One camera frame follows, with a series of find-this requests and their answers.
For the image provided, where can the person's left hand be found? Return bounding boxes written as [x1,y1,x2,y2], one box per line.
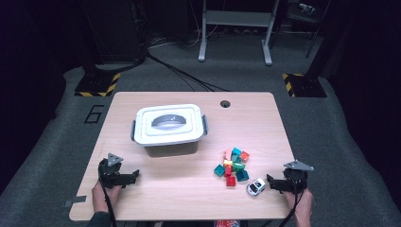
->
[91,181,123,213]

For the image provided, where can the white toy car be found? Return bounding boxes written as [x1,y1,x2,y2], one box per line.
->
[246,178,267,198]

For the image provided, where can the hand-held gripper black cable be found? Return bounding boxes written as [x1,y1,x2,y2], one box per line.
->
[277,188,305,227]
[97,176,117,227]

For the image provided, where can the black base with hazard stripes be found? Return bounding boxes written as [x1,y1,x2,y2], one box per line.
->
[282,73,327,98]
[74,73,122,97]

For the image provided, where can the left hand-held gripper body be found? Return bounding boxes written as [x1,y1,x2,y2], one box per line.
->
[97,152,128,189]

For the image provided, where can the white metal desk frame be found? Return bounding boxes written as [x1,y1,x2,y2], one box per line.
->
[198,0,281,66]

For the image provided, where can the red patterned object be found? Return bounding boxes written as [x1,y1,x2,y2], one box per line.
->
[214,219,241,227]

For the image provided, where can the grey device on stand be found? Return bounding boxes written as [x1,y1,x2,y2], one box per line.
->
[297,2,317,16]

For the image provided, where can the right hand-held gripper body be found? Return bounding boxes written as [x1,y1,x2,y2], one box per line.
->
[282,160,315,195]

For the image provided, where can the right hand-held gripper black cable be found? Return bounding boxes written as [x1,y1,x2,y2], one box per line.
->
[277,188,305,227]

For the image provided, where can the left hand-held gripper black cable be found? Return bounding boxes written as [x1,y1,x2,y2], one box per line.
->
[97,176,117,227]

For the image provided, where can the black equipment cabinet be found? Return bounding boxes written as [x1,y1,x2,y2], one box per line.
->
[77,0,149,65]

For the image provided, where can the transparent grey storage box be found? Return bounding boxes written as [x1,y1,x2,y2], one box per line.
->
[131,113,209,158]

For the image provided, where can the grey tape strip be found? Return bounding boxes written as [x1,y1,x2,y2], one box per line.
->
[63,195,87,208]

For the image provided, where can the black floor cables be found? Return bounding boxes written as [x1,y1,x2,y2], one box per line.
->
[146,51,231,93]

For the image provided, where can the person's right hand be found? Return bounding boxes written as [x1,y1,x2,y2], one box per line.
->
[282,187,314,227]

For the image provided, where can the white lid with grey handle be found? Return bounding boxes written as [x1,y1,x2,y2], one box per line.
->
[133,103,206,147]

